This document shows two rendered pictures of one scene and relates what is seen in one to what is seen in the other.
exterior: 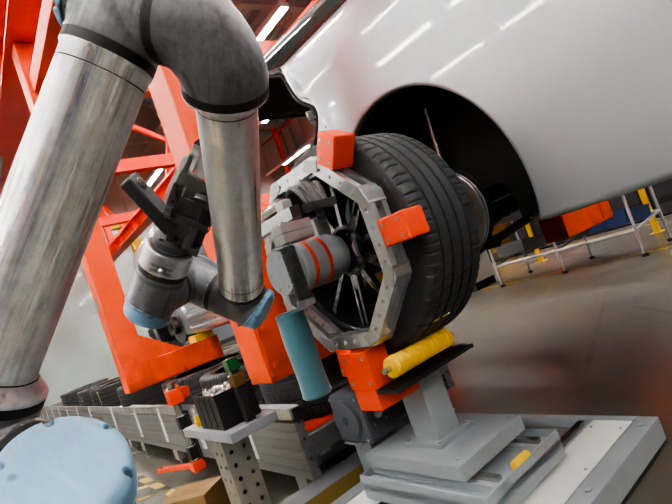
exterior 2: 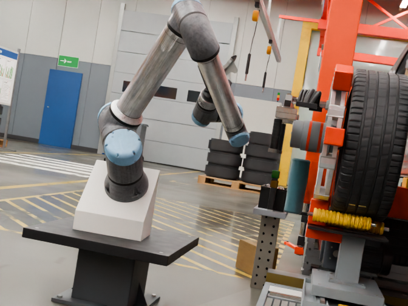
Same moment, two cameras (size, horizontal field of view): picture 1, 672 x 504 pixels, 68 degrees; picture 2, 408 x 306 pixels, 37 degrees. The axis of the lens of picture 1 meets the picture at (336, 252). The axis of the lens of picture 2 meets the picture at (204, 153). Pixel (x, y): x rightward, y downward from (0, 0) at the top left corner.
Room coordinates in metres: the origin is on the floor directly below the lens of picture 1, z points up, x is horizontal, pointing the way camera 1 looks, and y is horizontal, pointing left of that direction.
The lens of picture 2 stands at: (-0.82, -1.68, 0.74)
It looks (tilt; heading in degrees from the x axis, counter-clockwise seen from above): 1 degrees down; 48
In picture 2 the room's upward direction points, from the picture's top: 9 degrees clockwise
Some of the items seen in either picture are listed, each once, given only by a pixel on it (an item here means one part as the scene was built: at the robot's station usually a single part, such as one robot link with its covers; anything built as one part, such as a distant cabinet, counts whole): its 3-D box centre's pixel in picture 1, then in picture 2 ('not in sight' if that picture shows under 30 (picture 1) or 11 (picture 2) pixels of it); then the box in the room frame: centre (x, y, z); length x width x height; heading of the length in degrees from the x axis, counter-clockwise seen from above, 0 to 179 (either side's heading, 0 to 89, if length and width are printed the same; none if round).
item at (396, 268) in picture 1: (328, 257); (329, 139); (1.44, 0.03, 0.85); 0.54 x 0.07 x 0.54; 38
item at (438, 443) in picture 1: (428, 405); (349, 260); (1.55, -0.11, 0.32); 0.40 x 0.30 x 0.28; 38
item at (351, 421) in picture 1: (394, 411); (362, 268); (1.82, 0.00, 0.26); 0.42 x 0.18 x 0.35; 128
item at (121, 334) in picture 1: (78, 217); not in sight; (3.31, 1.55, 1.75); 0.19 x 0.19 x 2.45; 38
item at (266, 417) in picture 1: (227, 424); (271, 210); (1.73, 0.55, 0.44); 0.43 x 0.17 x 0.03; 38
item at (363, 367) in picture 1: (380, 371); (325, 220); (1.47, 0.00, 0.48); 0.16 x 0.12 x 0.17; 128
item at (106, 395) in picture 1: (123, 389); not in sight; (5.65, 2.80, 0.39); 0.66 x 0.66 x 0.24
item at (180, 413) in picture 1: (184, 426); (304, 221); (2.71, 1.09, 0.30); 0.09 x 0.05 x 0.50; 38
